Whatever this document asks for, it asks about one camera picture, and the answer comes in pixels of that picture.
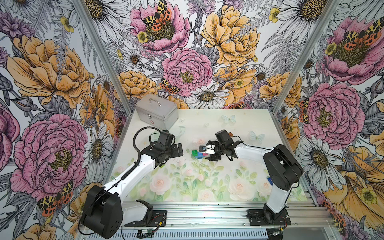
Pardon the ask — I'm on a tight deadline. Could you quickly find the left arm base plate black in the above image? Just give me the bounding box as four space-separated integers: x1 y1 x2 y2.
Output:
125 210 168 227

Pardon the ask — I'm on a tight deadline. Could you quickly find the light blue lego brick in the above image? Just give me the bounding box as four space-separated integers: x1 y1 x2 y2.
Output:
197 152 209 159

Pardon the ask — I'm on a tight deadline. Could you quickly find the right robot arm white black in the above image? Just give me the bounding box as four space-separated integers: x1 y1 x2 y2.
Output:
199 130 304 227

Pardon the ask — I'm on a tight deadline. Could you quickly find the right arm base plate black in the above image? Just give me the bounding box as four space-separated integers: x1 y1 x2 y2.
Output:
246 209 292 227

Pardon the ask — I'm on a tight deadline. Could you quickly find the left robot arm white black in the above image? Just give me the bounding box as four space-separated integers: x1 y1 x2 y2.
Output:
79 127 184 239

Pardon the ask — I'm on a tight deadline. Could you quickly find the silver metal box with handle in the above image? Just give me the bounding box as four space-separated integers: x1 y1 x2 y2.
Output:
136 95 179 130

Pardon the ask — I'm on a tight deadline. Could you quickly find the small green circuit board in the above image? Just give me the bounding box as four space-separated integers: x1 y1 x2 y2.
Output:
137 229 152 237

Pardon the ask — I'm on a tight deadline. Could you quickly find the aluminium rail frame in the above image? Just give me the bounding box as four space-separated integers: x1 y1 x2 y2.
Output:
152 202 333 230

